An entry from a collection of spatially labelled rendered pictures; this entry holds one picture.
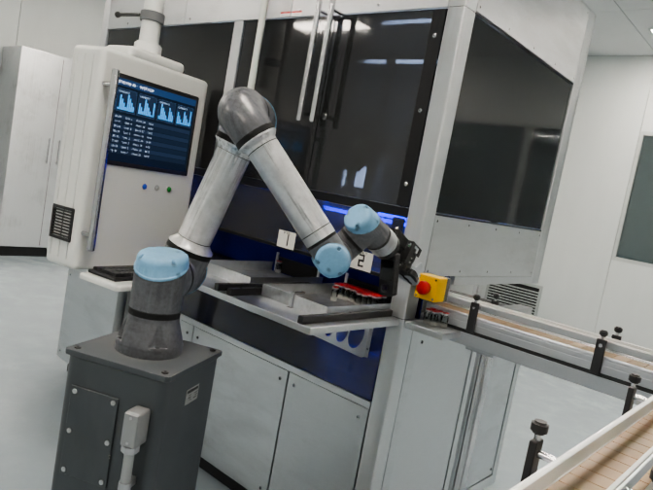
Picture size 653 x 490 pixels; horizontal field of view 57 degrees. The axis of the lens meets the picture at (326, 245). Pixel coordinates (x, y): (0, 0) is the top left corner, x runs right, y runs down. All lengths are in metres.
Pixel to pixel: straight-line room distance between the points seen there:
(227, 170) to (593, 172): 5.28
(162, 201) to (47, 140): 4.28
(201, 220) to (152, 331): 0.29
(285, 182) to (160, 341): 0.45
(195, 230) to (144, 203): 0.85
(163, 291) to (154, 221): 1.01
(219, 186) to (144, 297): 0.32
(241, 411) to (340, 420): 0.48
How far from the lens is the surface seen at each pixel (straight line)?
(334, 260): 1.28
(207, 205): 1.47
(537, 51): 2.31
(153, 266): 1.36
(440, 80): 1.82
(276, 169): 1.30
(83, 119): 2.18
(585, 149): 6.50
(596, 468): 0.92
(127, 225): 2.28
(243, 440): 2.34
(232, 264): 2.13
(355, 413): 1.95
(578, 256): 6.41
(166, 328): 1.39
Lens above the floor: 1.23
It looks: 6 degrees down
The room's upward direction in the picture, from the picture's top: 10 degrees clockwise
